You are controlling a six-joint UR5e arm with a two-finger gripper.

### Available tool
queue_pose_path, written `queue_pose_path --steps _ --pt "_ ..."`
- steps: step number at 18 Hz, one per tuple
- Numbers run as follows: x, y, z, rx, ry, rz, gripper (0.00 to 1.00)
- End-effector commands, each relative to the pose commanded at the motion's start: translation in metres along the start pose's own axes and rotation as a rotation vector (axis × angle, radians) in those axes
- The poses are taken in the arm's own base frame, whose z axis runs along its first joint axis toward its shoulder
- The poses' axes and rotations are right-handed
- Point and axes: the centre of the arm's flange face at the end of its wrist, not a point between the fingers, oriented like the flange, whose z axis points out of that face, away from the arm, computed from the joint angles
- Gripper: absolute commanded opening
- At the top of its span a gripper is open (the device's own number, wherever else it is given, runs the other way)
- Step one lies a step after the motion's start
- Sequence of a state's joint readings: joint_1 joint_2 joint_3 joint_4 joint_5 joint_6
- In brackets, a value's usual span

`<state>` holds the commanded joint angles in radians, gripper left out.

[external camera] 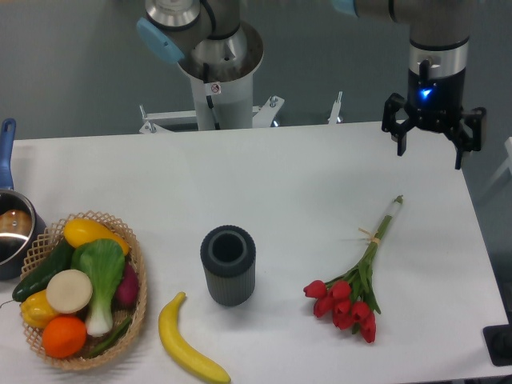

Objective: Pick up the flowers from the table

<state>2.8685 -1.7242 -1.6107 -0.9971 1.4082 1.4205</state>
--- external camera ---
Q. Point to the green cucumber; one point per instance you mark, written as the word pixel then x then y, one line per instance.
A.
pixel 57 261

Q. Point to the orange fruit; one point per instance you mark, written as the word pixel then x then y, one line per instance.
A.
pixel 64 336

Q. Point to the white frame at right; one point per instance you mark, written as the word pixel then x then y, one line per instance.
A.
pixel 498 180

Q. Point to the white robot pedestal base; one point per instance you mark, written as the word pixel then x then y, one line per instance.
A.
pixel 224 104

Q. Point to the yellow banana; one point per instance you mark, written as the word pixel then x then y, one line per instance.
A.
pixel 187 357

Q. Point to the blue handled saucepan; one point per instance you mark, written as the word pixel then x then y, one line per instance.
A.
pixel 20 222

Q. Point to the dark grey ribbed vase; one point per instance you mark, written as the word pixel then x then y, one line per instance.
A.
pixel 228 255

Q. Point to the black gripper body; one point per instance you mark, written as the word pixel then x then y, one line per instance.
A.
pixel 435 105

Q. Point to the woven wicker basket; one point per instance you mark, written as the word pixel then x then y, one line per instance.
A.
pixel 133 314

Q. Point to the green bean pod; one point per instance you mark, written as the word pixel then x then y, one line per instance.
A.
pixel 111 340

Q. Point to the green bok choy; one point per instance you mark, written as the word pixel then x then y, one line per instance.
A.
pixel 103 262

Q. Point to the black device at edge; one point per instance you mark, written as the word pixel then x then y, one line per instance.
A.
pixel 498 343

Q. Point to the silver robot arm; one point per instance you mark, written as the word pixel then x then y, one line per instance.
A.
pixel 214 46

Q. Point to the purple sweet potato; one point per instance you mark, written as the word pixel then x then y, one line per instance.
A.
pixel 127 291

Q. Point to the yellow squash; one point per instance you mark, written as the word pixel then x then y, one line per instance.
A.
pixel 80 231

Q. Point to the red tulip bouquet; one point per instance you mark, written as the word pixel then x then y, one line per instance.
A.
pixel 350 298

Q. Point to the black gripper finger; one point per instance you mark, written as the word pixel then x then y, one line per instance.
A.
pixel 469 134
pixel 397 130

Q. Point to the yellow lemon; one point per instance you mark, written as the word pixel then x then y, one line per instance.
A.
pixel 36 310

